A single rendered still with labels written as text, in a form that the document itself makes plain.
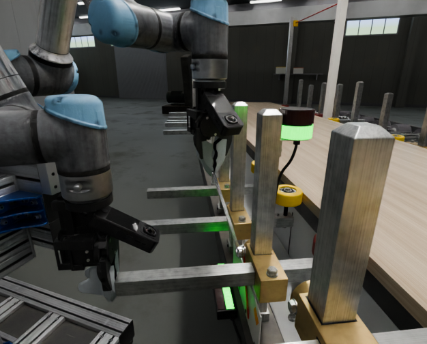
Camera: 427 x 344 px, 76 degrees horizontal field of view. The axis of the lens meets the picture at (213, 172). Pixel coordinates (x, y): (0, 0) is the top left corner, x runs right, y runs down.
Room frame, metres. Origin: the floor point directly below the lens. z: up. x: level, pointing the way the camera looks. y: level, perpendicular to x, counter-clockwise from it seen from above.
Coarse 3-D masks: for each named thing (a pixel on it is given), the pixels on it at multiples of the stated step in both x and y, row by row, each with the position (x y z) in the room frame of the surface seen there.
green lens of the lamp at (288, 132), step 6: (282, 126) 0.47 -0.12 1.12; (288, 126) 0.46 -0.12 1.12; (294, 126) 0.45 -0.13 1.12; (306, 126) 0.45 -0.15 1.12; (312, 126) 0.47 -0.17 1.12; (282, 132) 0.47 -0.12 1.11; (288, 132) 0.46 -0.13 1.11; (294, 132) 0.45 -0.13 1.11; (300, 132) 0.45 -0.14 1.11; (306, 132) 0.45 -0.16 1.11; (282, 138) 0.46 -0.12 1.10; (288, 138) 0.46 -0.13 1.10; (294, 138) 0.45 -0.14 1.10; (300, 138) 0.45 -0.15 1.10; (306, 138) 0.46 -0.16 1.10
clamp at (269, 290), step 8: (248, 240) 0.52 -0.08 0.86; (248, 248) 0.48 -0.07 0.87; (248, 256) 0.47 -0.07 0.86; (256, 256) 0.45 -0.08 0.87; (264, 256) 0.45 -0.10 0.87; (272, 256) 0.45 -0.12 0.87; (256, 264) 0.43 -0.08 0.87; (264, 264) 0.43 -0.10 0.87; (272, 264) 0.43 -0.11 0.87; (256, 272) 0.41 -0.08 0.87; (264, 272) 0.41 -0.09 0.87; (280, 272) 0.41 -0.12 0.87; (256, 280) 0.41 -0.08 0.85; (264, 280) 0.39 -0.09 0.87; (272, 280) 0.39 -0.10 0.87; (280, 280) 0.39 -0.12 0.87; (256, 288) 0.40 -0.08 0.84; (264, 288) 0.39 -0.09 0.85; (272, 288) 0.39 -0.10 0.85; (280, 288) 0.39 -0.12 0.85; (264, 296) 0.39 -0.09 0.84; (272, 296) 0.39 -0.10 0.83; (280, 296) 0.39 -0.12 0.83
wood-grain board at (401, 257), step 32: (320, 128) 1.66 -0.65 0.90; (288, 160) 0.99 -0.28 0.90; (320, 160) 0.99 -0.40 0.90; (416, 160) 0.99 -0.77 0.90; (320, 192) 0.69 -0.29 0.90; (384, 192) 0.69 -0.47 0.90; (416, 192) 0.69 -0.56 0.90; (384, 224) 0.52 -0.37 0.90; (416, 224) 0.52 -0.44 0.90; (384, 256) 0.41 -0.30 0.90; (416, 256) 0.41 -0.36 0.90; (416, 288) 0.33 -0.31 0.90
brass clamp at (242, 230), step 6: (228, 204) 0.77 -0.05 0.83; (228, 210) 0.72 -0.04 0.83; (234, 216) 0.67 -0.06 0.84; (246, 216) 0.67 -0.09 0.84; (234, 222) 0.64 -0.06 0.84; (246, 222) 0.64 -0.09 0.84; (234, 228) 0.63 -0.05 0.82; (240, 228) 0.63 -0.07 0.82; (246, 228) 0.64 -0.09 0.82; (240, 234) 0.64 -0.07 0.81; (246, 234) 0.64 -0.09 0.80
